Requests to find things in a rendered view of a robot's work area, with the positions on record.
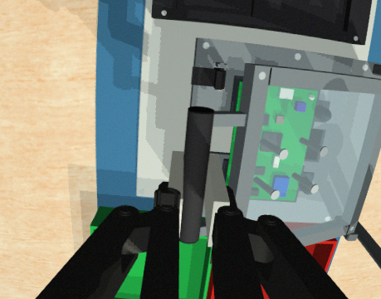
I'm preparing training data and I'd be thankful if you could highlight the green open-top bin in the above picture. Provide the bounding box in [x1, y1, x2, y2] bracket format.
[90, 206, 212, 299]

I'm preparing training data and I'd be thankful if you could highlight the red open bin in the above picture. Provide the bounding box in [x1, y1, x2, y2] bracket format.
[206, 238, 338, 299]

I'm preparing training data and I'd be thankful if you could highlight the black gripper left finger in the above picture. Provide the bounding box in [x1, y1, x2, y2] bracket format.
[36, 151, 184, 299]

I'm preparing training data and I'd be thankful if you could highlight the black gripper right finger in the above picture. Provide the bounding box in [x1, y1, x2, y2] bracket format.
[204, 154, 349, 299]

